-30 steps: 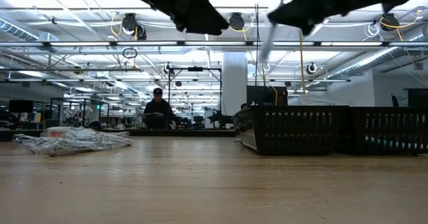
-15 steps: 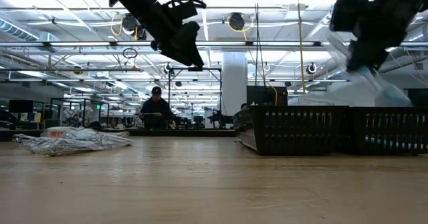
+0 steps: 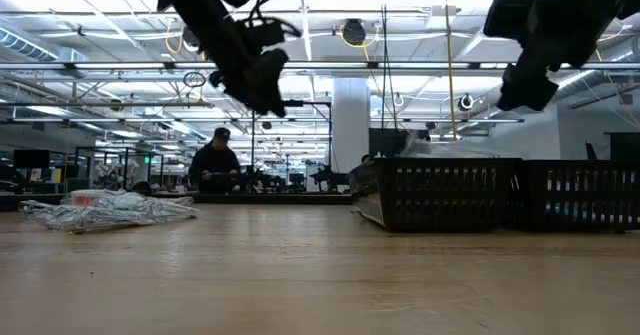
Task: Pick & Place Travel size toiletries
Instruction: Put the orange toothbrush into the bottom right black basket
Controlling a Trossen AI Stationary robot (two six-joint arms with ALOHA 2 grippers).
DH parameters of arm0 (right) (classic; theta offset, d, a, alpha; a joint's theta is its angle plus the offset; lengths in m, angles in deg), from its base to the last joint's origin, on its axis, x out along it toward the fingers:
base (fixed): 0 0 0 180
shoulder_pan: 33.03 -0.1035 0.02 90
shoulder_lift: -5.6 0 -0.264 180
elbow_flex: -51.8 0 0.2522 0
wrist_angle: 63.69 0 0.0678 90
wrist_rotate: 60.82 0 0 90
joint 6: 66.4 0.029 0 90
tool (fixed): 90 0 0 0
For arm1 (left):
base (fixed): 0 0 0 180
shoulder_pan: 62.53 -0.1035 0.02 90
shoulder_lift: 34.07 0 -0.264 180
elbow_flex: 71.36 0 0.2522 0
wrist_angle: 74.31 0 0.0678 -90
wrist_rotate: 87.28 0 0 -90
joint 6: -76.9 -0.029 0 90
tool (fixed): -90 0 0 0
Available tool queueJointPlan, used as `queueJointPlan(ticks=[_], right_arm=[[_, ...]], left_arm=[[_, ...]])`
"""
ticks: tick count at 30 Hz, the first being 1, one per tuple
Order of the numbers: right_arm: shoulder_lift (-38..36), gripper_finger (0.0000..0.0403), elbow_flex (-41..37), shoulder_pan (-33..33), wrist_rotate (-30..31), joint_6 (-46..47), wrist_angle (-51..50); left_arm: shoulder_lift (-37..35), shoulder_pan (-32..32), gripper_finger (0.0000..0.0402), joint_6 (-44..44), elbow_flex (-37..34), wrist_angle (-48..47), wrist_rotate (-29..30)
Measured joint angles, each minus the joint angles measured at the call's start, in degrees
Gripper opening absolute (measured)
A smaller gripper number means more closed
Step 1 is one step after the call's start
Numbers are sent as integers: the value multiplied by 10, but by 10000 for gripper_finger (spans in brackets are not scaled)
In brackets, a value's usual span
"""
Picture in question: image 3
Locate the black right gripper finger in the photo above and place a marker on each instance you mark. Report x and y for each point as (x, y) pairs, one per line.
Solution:
(512, 90)
(540, 92)

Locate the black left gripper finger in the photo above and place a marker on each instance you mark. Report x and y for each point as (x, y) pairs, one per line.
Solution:
(267, 85)
(237, 87)

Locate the black slotted plastic basket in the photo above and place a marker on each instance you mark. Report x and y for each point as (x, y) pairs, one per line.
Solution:
(575, 196)
(440, 196)

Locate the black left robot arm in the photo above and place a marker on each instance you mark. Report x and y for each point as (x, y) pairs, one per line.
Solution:
(190, 0)

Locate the black background robot arm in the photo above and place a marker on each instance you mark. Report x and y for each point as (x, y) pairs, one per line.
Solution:
(327, 177)

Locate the black background chair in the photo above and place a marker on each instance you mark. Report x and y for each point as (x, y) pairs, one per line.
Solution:
(591, 152)

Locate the person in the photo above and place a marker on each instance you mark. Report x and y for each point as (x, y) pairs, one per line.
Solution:
(215, 165)

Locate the white building column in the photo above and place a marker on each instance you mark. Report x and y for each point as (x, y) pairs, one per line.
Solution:
(350, 125)

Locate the large black background monitor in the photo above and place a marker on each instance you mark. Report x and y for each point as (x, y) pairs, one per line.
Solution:
(622, 147)

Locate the black screen behind baskets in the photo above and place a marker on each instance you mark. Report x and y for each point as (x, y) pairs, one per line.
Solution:
(382, 142)

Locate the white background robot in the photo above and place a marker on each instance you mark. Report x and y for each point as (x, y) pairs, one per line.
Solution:
(117, 172)

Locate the small black background monitor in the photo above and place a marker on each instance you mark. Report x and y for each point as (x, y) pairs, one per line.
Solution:
(31, 159)

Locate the black background station frame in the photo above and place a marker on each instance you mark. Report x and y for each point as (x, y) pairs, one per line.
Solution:
(300, 103)

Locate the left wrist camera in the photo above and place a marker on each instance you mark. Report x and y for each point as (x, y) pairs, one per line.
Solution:
(267, 32)

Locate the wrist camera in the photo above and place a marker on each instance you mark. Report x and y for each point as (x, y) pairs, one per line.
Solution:
(267, 32)
(507, 10)

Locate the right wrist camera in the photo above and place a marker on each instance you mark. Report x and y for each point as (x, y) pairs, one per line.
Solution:
(507, 10)

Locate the black aluminium table frame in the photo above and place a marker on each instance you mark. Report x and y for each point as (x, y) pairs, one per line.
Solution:
(275, 198)

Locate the low black background frame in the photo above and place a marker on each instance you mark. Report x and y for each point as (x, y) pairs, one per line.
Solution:
(120, 148)

